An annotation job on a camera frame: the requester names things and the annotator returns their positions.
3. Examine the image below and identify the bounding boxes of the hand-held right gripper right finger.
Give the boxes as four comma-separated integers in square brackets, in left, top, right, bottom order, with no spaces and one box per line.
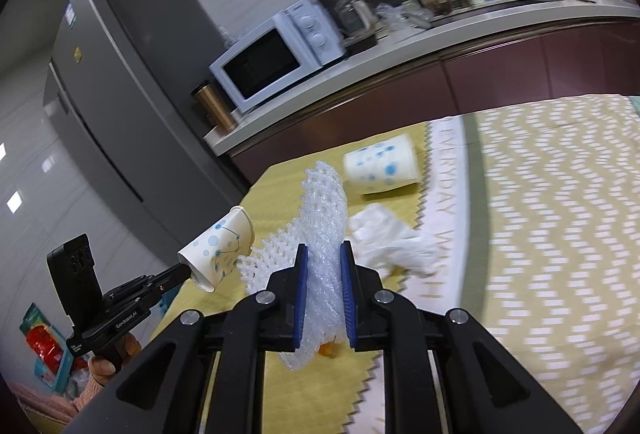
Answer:
[340,241,584,434]

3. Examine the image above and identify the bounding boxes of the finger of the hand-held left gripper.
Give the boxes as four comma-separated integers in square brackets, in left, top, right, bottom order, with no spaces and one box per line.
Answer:
[105,275,162,308]
[149,263,195,311]

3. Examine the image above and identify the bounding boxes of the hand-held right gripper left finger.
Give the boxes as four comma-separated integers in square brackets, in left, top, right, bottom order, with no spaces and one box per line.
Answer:
[62,243,309,434]

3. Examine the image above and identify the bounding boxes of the dotted white paper cup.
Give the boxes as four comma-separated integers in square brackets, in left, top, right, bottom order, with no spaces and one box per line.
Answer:
[343,133,421,197]
[178,206,255,293]

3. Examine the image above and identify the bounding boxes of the white tissue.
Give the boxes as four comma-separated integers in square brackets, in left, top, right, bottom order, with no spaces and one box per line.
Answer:
[347,204,441,280]

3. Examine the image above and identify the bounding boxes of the white foam fruit net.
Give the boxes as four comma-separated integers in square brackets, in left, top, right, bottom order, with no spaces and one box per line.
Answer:
[238,158,352,373]

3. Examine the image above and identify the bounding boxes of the person's left hand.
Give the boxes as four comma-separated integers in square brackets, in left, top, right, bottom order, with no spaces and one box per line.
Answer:
[88,333,143,388]

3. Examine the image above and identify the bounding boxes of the teal and red package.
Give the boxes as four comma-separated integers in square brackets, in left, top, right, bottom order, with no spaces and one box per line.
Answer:
[19,303,87,388]

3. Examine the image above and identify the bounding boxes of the pink cloth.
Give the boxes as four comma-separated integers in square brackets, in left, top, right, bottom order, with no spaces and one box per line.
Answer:
[9,380,71,421]

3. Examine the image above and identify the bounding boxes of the copper thermos tumbler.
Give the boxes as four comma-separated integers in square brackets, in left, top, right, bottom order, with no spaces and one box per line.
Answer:
[191,80,239,133]

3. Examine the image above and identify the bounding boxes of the grey refrigerator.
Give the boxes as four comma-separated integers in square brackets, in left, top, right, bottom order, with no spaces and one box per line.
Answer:
[42,0,252,261]

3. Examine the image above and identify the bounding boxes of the zigzag patterned table mat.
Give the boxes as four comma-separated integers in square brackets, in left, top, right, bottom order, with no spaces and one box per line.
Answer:
[344,92,640,434]

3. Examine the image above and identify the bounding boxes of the white microwave oven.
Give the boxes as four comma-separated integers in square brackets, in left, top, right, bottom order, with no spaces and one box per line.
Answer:
[208,0,347,115]

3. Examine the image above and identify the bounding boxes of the black baking tray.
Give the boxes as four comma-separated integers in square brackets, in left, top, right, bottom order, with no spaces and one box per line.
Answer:
[345,32,378,55]

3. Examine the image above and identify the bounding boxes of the kitchen counter with cabinets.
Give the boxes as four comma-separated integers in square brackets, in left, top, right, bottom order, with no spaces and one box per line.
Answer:
[202,0,640,185]

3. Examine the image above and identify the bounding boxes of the clear plastic bags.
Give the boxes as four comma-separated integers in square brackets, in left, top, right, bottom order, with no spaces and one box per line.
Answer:
[374,3,432,32]

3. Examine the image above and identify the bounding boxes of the glass kettle jar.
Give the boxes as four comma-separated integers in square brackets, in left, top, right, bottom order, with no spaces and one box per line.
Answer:
[334,0,376,37]

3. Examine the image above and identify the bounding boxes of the kitchen sink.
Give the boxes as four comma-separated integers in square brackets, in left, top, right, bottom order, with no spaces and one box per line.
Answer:
[439,0,562,15]

